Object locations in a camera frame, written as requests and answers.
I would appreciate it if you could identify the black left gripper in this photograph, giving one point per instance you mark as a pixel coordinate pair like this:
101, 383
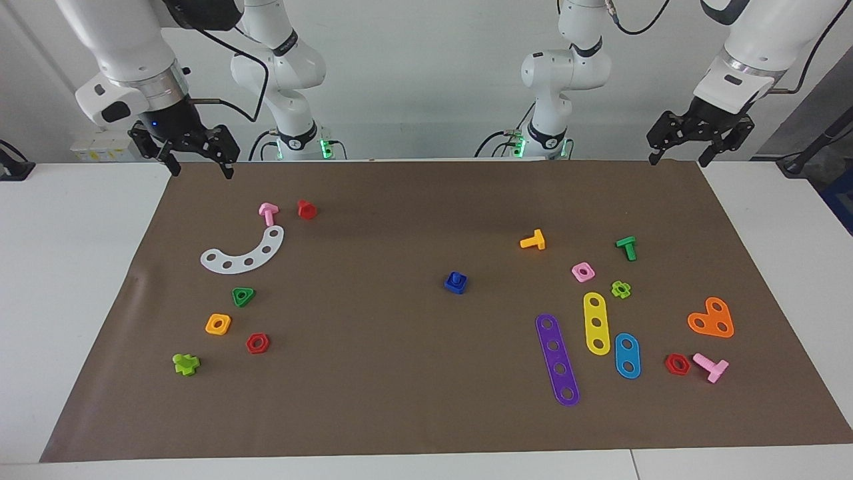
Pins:
710, 113

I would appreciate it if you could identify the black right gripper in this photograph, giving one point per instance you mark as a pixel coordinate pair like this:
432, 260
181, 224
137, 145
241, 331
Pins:
173, 123

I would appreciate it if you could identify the blue plastic screw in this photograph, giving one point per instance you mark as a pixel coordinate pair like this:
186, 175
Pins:
456, 278

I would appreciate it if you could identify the blue square nut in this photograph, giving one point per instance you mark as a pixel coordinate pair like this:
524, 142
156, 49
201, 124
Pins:
456, 290

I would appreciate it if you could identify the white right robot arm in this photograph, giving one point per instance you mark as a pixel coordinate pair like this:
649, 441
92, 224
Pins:
133, 40

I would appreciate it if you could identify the pink plastic screw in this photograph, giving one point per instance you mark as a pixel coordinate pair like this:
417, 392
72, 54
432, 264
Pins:
268, 213
713, 368

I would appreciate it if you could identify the black tripod stand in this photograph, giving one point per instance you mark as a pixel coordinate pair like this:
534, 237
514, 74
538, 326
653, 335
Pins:
820, 143

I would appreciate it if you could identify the white curved perforated plate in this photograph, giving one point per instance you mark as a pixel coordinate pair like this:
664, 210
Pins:
258, 256

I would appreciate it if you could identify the green plastic screw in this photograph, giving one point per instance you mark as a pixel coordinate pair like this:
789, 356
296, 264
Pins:
627, 246

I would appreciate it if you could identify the red plastic screw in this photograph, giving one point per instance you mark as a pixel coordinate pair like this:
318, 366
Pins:
306, 210

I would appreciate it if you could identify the blue box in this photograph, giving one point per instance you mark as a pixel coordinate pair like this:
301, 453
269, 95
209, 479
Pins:
841, 200

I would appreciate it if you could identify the green triangle nut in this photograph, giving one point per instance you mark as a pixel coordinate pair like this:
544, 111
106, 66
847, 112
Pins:
249, 292

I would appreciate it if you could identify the black clamp device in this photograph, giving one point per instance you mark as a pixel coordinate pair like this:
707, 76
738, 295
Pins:
16, 170

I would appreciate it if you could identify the lime flower nut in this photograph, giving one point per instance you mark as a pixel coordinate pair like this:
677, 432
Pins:
616, 292

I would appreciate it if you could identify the pink square nut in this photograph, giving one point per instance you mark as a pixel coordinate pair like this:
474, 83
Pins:
590, 276

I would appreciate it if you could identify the orange square nut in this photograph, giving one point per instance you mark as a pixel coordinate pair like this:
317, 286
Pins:
210, 328

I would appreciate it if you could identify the red angled plate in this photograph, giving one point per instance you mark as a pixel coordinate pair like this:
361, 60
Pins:
712, 320

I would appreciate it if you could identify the orange plastic screw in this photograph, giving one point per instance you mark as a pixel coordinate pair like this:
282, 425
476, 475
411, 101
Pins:
533, 241

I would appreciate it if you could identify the yellow three-hole strip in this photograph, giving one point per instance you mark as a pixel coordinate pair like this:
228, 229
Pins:
596, 312

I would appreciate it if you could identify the red hex nut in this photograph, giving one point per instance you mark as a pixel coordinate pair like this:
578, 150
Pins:
250, 348
669, 368

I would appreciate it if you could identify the lime cross-head screw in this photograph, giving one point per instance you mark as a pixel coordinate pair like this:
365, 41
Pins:
184, 364

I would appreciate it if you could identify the blue two-hole strip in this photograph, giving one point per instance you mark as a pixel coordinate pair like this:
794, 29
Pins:
627, 355

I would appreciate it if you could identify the purple four-hole strip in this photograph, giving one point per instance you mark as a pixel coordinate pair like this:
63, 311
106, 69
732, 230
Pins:
558, 357

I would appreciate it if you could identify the brown table mat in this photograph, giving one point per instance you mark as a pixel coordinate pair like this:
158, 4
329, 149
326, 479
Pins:
400, 366

